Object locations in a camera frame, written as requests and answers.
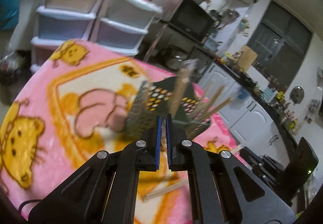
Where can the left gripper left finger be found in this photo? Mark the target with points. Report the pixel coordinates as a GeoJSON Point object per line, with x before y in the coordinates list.
{"type": "Point", "coordinates": [103, 189]}

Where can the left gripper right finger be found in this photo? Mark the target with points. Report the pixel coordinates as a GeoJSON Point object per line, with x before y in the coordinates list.
{"type": "Point", "coordinates": [221, 188]}

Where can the chopsticks diagonal pair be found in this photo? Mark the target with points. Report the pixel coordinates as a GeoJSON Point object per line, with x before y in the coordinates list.
{"type": "Point", "coordinates": [165, 190]}

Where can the white kitchen cabinets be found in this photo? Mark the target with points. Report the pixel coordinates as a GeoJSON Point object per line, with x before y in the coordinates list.
{"type": "Point", "coordinates": [245, 117]}

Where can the dark kitchen window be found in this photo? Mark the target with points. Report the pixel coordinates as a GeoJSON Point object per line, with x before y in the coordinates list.
{"type": "Point", "coordinates": [281, 42]}

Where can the chopsticks in caddy right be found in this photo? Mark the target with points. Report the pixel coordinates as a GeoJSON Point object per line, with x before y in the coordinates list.
{"type": "Point", "coordinates": [204, 108]}

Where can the chopsticks in caddy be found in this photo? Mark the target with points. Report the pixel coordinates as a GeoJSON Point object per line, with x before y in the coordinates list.
{"type": "Point", "coordinates": [182, 81]}
{"type": "Point", "coordinates": [204, 108]}

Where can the chopsticks in caddy middle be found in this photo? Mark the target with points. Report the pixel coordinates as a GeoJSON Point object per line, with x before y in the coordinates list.
{"type": "Point", "coordinates": [182, 81]}

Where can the wooden cutting board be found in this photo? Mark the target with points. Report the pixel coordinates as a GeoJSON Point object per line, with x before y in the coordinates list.
{"type": "Point", "coordinates": [247, 58]}

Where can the steel cooking pot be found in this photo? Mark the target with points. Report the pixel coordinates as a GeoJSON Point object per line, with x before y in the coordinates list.
{"type": "Point", "coordinates": [174, 57]}

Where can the black trash bag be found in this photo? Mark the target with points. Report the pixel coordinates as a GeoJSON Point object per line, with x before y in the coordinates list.
{"type": "Point", "coordinates": [13, 66]}

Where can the metal shelf rack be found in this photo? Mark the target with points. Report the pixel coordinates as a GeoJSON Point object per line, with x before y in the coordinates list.
{"type": "Point", "coordinates": [168, 37]}

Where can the right plastic drawer tower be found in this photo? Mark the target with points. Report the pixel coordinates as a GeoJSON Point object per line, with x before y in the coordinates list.
{"type": "Point", "coordinates": [121, 25]}

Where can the plastic drawer tower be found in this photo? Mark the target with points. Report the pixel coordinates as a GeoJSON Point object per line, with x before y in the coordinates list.
{"type": "Point", "coordinates": [58, 21]}
{"type": "Point", "coordinates": [121, 25]}

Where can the black microwave oven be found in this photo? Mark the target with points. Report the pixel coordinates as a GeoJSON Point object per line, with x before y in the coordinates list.
{"type": "Point", "coordinates": [187, 17]}

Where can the left plastic drawer tower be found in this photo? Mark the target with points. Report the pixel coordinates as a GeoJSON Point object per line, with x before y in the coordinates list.
{"type": "Point", "coordinates": [58, 21]}

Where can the blue bag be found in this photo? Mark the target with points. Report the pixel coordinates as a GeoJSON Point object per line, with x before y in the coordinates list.
{"type": "Point", "coordinates": [9, 14]}

